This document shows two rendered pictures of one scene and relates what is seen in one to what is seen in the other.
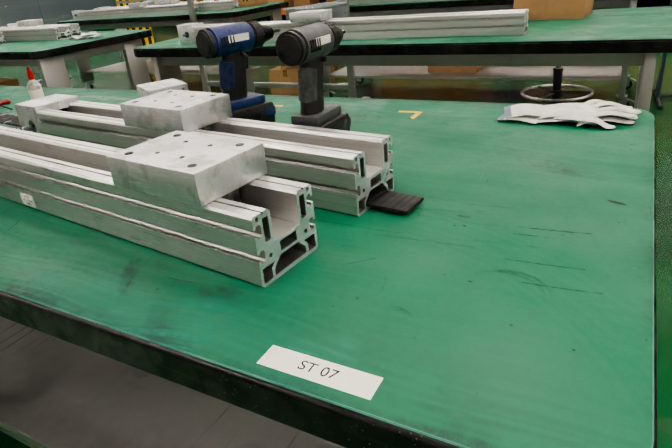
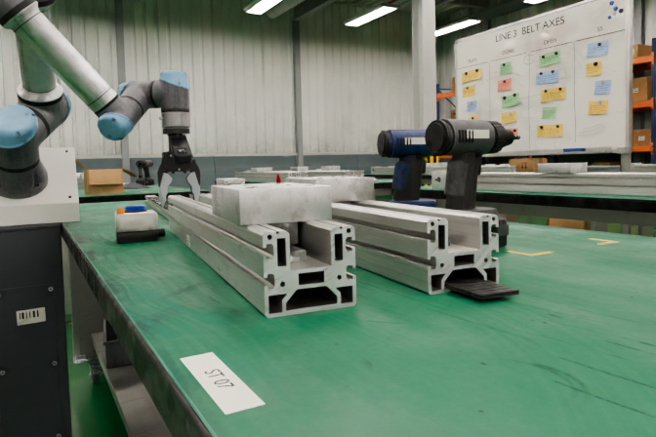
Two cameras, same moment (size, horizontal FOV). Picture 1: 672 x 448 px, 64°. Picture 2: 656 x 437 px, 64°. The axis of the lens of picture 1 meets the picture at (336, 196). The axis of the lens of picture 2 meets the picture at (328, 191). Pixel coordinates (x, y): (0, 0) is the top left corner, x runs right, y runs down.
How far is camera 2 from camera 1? 29 cm
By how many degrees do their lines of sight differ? 35
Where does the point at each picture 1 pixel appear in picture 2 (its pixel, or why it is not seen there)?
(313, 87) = (460, 180)
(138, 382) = not seen: outside the picture
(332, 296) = (315, 337)
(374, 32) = (634, 188)
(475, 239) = (543, 335)
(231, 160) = (287, 190)
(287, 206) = (325, 245)
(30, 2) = (351, 164)
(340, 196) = (415, 267)
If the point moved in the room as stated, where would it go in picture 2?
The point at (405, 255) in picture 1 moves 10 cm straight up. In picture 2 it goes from (436, 328) to (434, 218)
